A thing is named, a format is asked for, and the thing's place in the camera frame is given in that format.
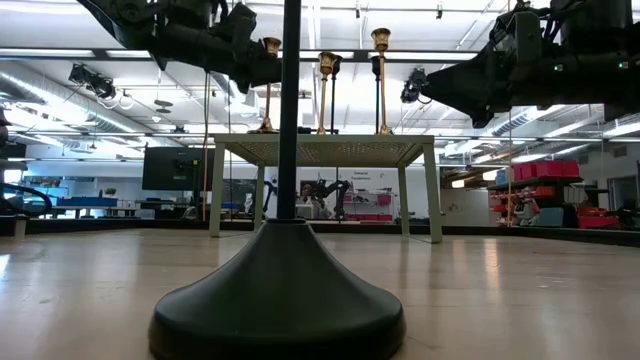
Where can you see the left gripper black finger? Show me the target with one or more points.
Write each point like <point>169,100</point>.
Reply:
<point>260,70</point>

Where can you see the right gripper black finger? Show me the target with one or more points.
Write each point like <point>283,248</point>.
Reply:
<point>465,85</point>

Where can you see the gold candlestick holder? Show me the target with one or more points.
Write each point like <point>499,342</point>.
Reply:
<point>272,46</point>
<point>381,40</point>
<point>326,62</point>

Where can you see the black candlestick holder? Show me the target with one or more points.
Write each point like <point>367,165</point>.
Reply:
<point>337,64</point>
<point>374,65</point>
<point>280,300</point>

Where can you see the black background robot arm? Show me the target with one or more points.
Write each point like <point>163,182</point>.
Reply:
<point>270,192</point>
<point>342,187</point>

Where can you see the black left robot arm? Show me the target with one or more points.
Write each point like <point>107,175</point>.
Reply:
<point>125,15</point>

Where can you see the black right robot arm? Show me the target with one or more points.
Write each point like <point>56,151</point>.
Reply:
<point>590,75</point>

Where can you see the black ceiling spotlight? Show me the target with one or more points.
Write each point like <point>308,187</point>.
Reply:
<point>92,80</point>
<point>412,86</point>

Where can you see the shelf with red bins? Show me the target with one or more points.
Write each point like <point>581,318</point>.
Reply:
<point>550,169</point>

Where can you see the pale green perforated metal shelf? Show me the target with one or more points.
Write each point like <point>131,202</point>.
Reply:
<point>325,147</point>

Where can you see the person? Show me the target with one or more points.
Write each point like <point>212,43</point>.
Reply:
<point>306,192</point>

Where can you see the white rack with red bins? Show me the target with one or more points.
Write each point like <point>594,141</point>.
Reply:
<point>383,198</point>

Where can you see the red storage bin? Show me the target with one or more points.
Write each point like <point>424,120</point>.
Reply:
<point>597,221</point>

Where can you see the small green desk plant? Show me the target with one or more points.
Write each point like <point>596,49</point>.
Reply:
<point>110,191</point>

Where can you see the blue table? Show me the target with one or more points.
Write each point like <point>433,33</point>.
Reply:
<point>87,201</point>

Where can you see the black wall monitor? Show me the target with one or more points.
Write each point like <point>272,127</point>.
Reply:
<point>175,167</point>

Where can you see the black aluminium table frame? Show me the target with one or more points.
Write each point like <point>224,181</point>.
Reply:
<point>500,231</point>

